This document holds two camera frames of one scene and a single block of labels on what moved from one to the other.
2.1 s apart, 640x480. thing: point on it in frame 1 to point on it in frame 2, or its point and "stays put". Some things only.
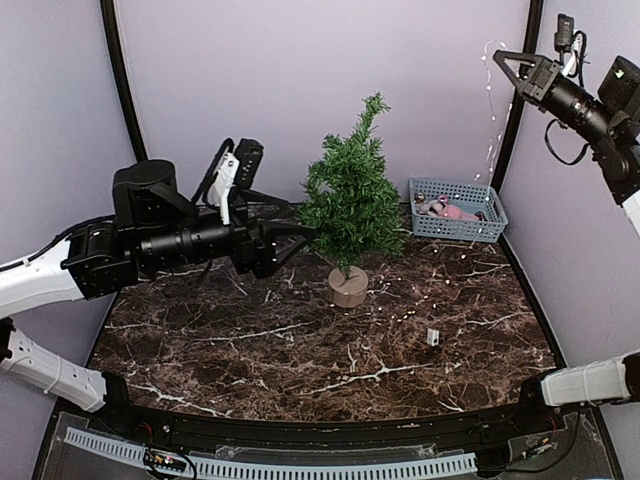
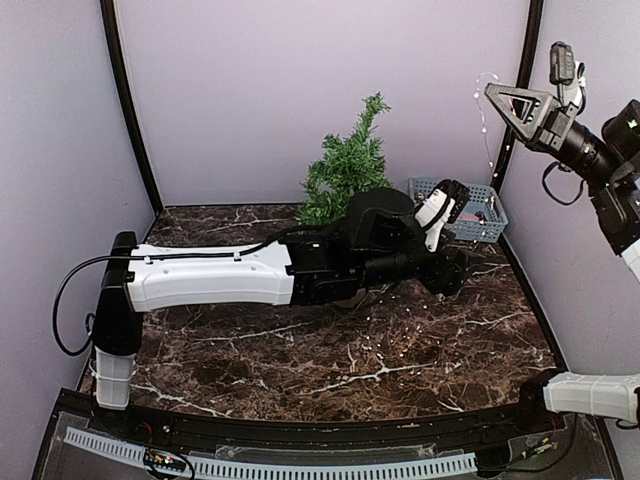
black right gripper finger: [522, 56] to [539, 109]
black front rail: [506, 425] stays put
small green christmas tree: [353, 212] stays put
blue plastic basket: [481, 198] stays put
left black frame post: [114, 42] stays put
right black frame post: [507, 150] stays put
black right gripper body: [541, 84] to [555, 126]
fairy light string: [481, 218] to [387, 351]
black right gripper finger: [520, 84] to [527, 131]
